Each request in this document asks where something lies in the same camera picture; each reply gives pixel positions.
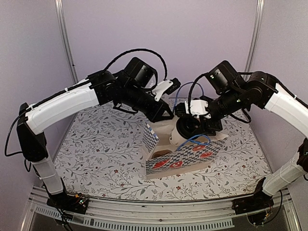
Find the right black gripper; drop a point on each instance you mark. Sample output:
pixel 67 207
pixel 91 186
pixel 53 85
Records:
pixel 209 128

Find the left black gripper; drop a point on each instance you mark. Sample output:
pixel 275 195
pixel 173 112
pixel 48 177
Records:
pixel 159 112

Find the black plastic cup lid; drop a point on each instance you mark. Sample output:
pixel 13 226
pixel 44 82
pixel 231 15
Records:
pixel 188 127

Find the white paper coffee cup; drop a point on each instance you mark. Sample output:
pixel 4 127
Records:
pixel 176 138

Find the brown cardboard cup carrier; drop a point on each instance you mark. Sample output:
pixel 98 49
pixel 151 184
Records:
pixel 160 153

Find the checkered paper takeout bag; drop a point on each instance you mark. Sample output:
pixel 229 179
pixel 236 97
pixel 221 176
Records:
pixel 194 154

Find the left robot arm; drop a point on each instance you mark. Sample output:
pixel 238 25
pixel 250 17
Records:
pixel 128 86

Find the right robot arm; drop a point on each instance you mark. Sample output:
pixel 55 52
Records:
pixel 266 92

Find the floral patterned table mat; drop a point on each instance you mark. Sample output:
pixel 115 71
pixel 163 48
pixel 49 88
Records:
pixel 101 156

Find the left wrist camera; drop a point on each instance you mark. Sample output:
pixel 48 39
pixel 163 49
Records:
pixel 165 87

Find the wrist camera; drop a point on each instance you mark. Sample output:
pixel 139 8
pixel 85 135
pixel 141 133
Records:
pixel 196 108
pixel 165 87

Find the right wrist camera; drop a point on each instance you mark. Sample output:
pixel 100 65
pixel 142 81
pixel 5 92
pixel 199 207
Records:
pixel 196 108

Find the right aluminium frame post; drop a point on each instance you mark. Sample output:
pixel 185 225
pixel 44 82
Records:
pixel 254 18

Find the aluminium frame post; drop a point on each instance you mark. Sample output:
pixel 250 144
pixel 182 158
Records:
pixel 254 18
pixel 65 39

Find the front aluminium rail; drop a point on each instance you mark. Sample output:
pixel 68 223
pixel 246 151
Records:
pixel 106 214

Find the left aluminium frame post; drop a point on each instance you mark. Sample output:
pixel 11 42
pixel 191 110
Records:
pixel 65 39

